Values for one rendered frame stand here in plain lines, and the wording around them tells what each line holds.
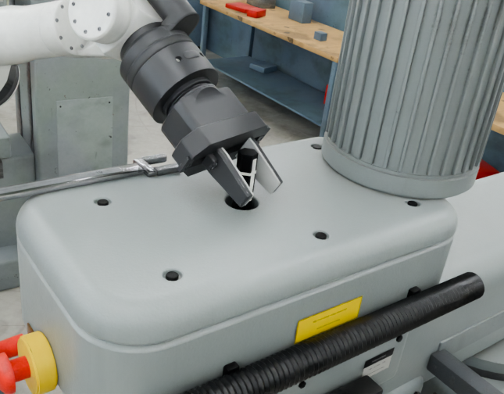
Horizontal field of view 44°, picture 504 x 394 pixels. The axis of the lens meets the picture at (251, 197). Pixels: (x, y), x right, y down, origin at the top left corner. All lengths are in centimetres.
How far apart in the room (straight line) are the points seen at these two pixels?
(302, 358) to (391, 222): 18
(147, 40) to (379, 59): 25
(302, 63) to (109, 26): 634
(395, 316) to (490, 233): 36
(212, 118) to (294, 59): 646
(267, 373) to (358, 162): 29
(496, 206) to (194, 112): 63
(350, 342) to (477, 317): 38
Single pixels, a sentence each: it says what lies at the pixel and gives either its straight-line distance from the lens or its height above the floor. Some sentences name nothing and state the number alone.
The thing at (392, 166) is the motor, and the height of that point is 192.
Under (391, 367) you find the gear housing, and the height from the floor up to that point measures 167.
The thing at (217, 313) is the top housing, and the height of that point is 187.
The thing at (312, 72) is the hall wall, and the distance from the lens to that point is 688.
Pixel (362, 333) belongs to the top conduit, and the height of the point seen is 180.
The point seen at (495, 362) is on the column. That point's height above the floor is 156.
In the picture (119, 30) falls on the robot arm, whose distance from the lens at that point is 71.
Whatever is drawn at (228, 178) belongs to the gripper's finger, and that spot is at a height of 193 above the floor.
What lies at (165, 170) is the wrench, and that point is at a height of 190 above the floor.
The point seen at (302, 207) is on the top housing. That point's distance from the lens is 69.
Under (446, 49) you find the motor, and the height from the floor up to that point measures 207.
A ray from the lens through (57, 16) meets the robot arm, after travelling 79.
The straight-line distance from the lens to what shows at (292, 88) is 659.
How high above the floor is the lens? 221
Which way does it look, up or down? 28 degrees down
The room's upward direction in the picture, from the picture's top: 7 degrees clockwise
